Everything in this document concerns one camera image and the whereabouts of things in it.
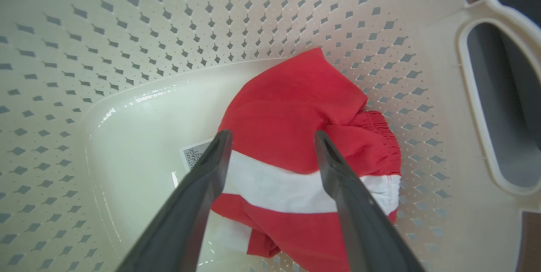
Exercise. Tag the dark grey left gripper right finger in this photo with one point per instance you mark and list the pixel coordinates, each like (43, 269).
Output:
(359, 221)

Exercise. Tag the cream perforated plastic laundry basket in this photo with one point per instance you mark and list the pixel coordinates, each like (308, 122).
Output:
(127, 137)

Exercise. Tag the red shorts with white band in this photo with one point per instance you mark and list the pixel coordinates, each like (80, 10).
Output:
(287, 107)

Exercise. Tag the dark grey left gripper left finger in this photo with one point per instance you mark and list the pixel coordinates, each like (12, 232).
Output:
(190, 213)

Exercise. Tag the white printed basket sticker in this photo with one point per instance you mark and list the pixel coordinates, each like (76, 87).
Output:
(193, 152)

